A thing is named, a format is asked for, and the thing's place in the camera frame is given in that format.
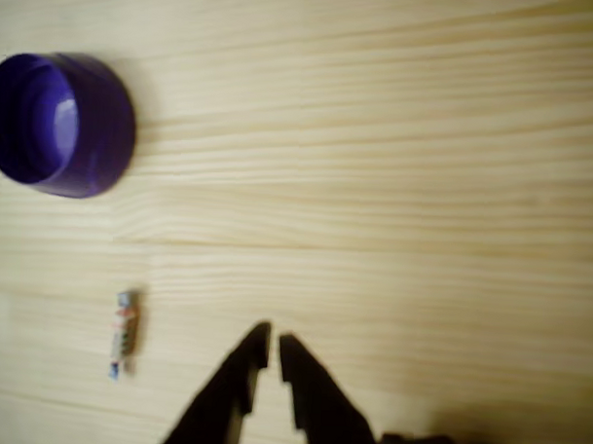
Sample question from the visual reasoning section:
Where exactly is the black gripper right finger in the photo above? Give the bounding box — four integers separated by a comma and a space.
276, 331, 391, 444

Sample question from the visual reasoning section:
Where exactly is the purple round bowl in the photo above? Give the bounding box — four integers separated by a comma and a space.
0, 49, 140, 202

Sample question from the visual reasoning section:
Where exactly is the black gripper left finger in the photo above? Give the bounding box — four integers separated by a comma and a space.
159, 316, 274, 444

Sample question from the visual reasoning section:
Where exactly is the white candy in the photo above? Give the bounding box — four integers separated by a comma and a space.
106, 286, 147, 385

